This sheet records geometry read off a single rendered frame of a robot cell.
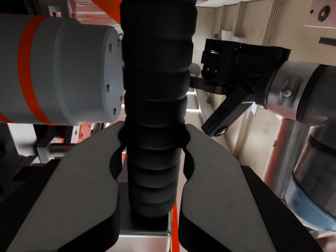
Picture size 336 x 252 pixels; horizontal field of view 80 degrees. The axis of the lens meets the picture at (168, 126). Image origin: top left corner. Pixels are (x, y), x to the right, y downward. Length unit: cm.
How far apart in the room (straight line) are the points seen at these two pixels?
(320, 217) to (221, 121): 18
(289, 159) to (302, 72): 42
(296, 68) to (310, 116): 6
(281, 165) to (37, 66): 61
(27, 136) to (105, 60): 21
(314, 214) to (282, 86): 16
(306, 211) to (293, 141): 39
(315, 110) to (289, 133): 42
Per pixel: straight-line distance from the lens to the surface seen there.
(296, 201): 33
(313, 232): 65
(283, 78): 29
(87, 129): 63
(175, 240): 312
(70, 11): 56
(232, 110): 33
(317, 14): 69
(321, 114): 28
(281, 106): 30
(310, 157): 30
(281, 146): 69
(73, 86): 25
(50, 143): 42
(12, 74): 27
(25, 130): 39
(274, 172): 67
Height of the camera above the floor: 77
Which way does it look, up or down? 29 degrees up
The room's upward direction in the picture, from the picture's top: 176 degrees counter-clockwise
